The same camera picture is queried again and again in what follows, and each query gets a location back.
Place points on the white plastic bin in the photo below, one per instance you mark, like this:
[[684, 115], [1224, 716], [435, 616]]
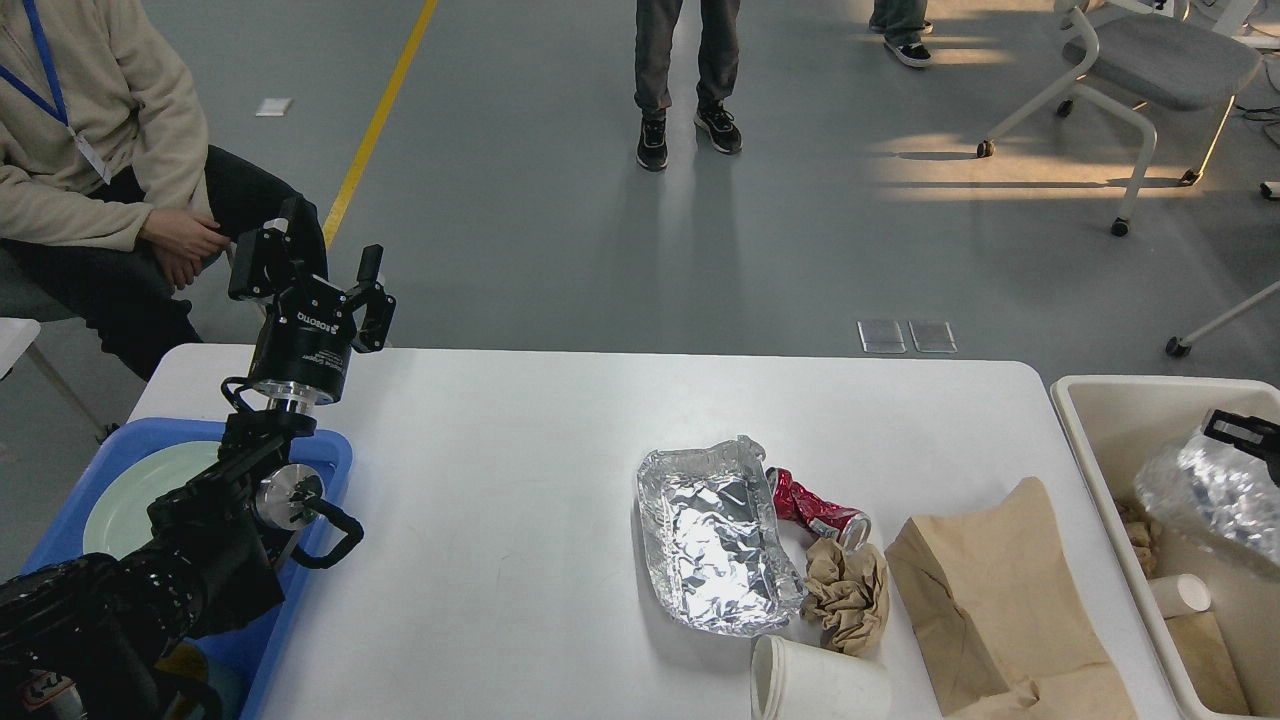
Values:
[[1114, 423]]

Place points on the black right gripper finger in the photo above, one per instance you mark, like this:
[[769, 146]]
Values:
[[1250, 434]]

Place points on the white chair leg right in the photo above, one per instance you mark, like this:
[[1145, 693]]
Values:
[[1180, 346]]

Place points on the blue plastic tray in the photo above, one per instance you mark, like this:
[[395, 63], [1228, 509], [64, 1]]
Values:
[[251, 651]]

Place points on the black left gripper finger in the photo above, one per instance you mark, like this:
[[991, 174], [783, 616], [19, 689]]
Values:
[[278, 254], [370, 297]]

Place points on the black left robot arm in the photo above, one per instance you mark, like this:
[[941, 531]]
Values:
[[85, 638]]

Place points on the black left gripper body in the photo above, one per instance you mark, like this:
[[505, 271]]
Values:
[[306, 342]]

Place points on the white chair left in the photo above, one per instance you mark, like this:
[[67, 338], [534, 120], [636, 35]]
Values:
[[26, 309]]

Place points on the aluminium foil tray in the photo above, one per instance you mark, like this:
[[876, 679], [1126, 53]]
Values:
[[712, 539]]

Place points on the white paper cup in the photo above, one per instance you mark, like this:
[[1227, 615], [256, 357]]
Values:
[[792, 680]]

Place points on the green plate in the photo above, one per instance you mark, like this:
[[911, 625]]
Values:
[[118, 524]]

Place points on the dark teal mug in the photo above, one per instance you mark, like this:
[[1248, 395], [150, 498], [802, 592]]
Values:
[[188, 676]]

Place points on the person in beige sweater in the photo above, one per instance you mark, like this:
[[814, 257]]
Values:
[[113, 197]]

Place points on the brown cardboard in bin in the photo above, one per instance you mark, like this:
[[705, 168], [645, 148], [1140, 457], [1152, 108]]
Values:
[[1201, 647]]

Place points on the person in blue jeans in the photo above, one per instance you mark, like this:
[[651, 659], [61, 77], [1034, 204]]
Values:
[[902, 24]]

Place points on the crumpled paper in bin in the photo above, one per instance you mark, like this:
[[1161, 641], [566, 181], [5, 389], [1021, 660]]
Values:
[[1143, 536]]

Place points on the grey office chair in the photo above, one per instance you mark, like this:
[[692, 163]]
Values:
[[1159, 59]]

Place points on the brown paper bag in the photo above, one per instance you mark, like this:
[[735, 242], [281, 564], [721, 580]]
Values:
[[994, 608]]

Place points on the crumpled brown paper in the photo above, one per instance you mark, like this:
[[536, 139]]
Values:
[[848, 594]]

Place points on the small white cup in bin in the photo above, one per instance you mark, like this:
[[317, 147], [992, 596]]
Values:
[[1180, 595]]

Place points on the crushed red can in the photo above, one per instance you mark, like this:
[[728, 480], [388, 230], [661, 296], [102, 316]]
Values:
[[849, 528]]

